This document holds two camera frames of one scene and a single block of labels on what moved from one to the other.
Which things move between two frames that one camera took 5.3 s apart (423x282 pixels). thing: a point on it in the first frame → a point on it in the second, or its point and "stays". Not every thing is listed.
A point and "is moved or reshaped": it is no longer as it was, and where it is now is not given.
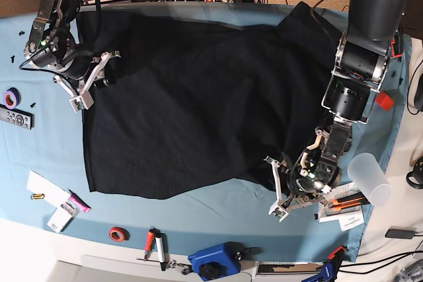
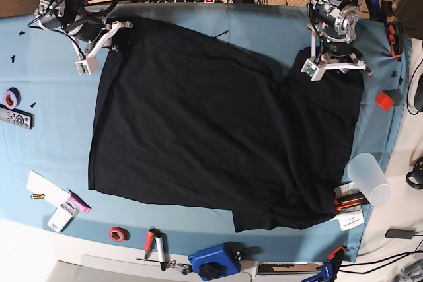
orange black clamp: [394, 44] stays
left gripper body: [86, 71] → [97, 32]
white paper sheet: [54, 194] stays
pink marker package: [76, 200] stays
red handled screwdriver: [149, 243] stays
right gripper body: [298, 189] → [336, 54]
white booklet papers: [346, 220] → [350, 217]
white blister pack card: [62, 217] stays
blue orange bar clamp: [329, 269] stays
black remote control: [17, 117] stays
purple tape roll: [12, 98] stays
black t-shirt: [198, 98] is moved or reshaped
